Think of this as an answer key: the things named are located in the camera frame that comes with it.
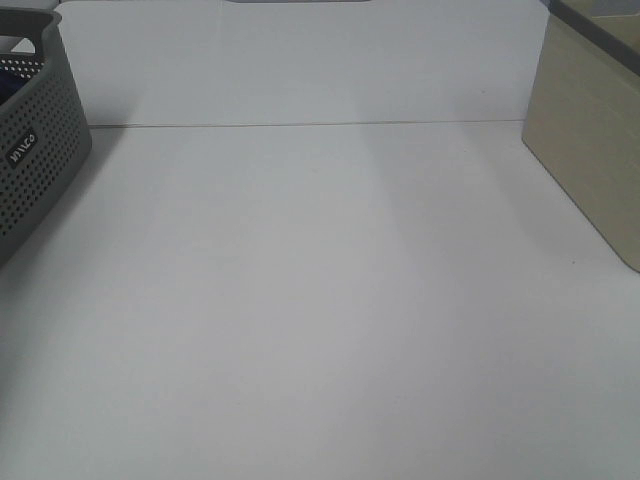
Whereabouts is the blue microfibre towel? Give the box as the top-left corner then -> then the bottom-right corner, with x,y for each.
0,70 -> 26,105

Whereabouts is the beige storage box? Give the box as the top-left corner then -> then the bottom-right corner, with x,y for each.
522,1 -> 639,270

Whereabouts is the grey perforated plastic basket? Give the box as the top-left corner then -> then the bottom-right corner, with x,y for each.
1,7 -> 92,262

